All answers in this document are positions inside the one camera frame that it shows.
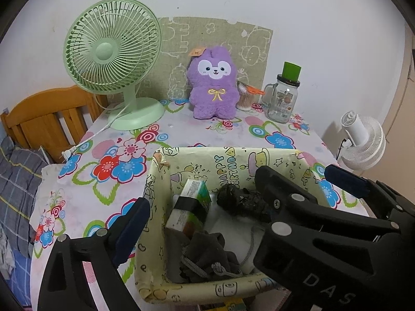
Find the black plastic bag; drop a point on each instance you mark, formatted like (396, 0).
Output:
(240, 201)

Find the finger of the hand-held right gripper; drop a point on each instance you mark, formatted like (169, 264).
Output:
(275, 188)
(348, 179)

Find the crumpled white cloth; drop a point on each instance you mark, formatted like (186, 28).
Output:
(3, 252)

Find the cotton swab container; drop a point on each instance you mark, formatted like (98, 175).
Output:
(244, 102)

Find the yellow cartoon tissue packet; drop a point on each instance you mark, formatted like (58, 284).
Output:
(223, 305)

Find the yellow cartoon print storage box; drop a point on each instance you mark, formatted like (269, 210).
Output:
(181, 290)

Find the green white packet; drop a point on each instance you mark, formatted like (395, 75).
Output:
(191, 207)

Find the purple plush bunny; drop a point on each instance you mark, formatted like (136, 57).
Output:
(212, 97)

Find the wooden bed headboard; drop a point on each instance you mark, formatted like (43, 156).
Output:
(42, 113)

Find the blue bed sheet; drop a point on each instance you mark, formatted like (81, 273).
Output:
(18, 281)

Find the grey plaid pillow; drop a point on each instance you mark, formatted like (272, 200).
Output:
(19, 194)

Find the white standing fan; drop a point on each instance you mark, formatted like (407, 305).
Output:
(366, 142)

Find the orange plastic clip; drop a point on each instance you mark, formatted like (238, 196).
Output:
(256, 90)

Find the green desk fan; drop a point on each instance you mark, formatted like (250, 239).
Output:
(107, 51)

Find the beige door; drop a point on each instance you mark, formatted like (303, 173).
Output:
(405, 103)

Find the glass mug jar green lid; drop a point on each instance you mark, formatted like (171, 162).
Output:
(282, 100)

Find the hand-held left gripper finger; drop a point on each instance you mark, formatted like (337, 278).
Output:
(133, 226)

